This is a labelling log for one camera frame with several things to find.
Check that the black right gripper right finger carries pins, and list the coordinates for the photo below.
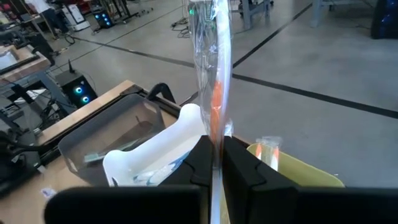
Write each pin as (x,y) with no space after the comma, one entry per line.
(311,205)

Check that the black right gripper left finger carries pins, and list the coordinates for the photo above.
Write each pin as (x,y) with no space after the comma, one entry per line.
(124,205)

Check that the blue white toothbrush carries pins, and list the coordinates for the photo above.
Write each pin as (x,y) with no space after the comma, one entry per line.
(155,175)

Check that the green white toothbrush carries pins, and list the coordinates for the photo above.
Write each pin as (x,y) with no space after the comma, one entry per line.
(93,155)

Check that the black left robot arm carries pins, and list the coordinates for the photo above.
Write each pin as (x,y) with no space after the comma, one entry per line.
(12,158)

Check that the yellow plastic bin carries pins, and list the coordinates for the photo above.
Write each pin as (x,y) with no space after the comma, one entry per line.
(295,169)

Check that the white plastic bin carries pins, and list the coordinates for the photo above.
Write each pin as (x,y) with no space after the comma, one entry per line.
(155,149)

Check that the white sticker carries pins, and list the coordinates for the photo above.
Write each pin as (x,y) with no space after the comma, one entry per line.
(48,192)

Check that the black table clamp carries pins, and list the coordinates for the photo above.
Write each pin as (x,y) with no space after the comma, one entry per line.
(161,90)

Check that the computer tower lit fans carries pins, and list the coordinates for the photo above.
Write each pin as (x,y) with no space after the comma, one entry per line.
(104,19)
(77,88)

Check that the white cabinet machine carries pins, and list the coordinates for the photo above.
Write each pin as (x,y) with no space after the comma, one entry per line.
(74,15)

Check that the dark blue object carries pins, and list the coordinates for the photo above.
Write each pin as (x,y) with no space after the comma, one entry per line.
(385,18)

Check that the grey metal table legs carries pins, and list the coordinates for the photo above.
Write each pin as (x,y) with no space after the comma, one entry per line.
(252,12)

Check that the person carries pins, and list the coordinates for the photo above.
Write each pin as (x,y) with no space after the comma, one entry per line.
(46,12)

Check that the wooden table black frame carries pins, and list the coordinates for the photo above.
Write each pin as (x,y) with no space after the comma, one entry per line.
(18,63)

